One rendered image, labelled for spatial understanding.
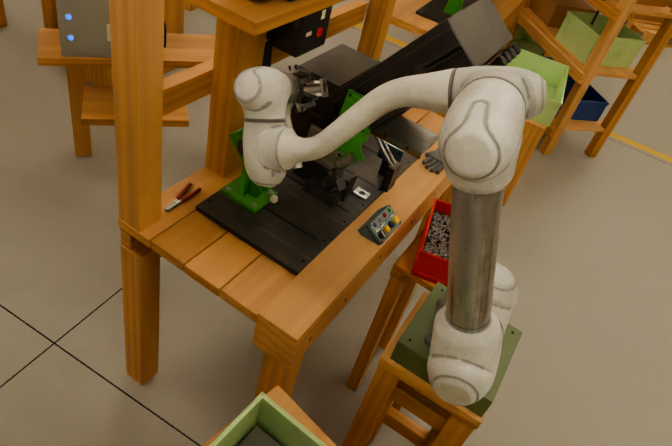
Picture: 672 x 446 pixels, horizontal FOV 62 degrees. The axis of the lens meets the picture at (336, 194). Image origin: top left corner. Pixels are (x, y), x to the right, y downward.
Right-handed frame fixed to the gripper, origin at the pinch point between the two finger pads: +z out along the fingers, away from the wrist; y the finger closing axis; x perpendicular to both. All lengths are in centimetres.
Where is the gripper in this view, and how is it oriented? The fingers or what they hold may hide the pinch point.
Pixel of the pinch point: (315, 88)
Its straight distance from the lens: 171.2
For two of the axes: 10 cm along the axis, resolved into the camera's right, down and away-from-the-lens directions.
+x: -9.2, 0.9, 3.7
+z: 3.5, -1.7, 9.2
